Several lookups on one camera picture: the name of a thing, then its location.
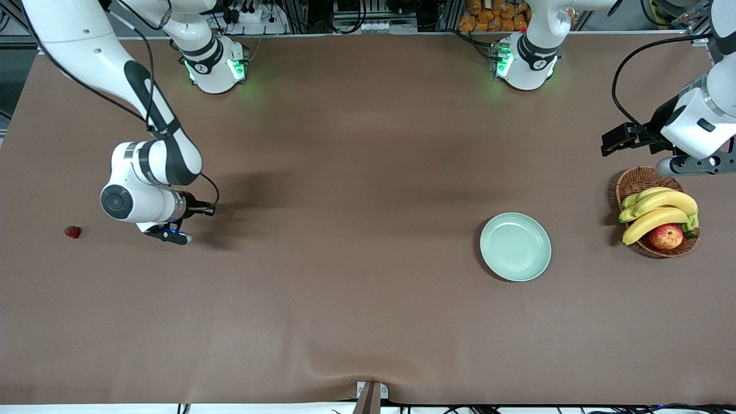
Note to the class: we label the brown wicker basket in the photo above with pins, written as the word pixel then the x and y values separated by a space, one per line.
pixel 638 181

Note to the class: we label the red strawberry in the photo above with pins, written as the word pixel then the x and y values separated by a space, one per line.
pixel 72 232

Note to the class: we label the pale green plate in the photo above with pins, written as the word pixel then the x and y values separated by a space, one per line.
pixel 516 247

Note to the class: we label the white terminal strip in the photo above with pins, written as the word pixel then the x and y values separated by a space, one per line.
pixel 385 26

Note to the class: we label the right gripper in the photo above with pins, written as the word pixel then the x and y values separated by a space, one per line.
pixel 194 206

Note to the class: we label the white power strip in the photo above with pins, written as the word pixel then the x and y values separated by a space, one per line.
pixel 253 17

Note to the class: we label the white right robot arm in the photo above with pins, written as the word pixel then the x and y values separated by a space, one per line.
pixel 86 52

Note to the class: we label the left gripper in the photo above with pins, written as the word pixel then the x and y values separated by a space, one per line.
pixel 655 130

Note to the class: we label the yellow banana bunch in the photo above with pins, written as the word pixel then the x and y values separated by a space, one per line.
pixel 661 201

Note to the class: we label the bag of bread rolls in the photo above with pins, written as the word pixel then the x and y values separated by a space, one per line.
pixel 489 17

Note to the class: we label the metal table clamp bracket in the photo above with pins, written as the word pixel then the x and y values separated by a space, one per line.
pixel 371 397

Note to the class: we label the red apple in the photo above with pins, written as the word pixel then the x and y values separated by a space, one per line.
pixel 666 237

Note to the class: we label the large table cover mat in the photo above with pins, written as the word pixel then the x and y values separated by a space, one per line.
pixel 345 172

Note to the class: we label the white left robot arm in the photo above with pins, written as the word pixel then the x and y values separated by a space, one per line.
pixel 535 57

